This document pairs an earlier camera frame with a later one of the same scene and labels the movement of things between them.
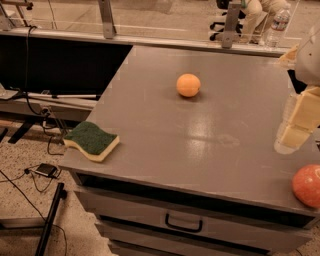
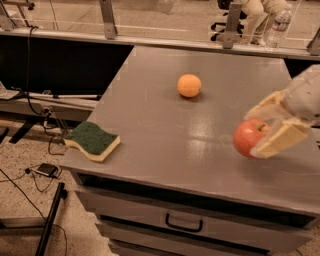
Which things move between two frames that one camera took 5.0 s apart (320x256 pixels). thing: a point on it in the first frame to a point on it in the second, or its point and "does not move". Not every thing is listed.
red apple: (306, 185) to (247, 135)
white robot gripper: (309, 61) to (304, 98)
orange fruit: (188, 84) does not move
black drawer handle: (183, 228) does not move
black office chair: (224, 4) does not move
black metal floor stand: (59, 194) does not move
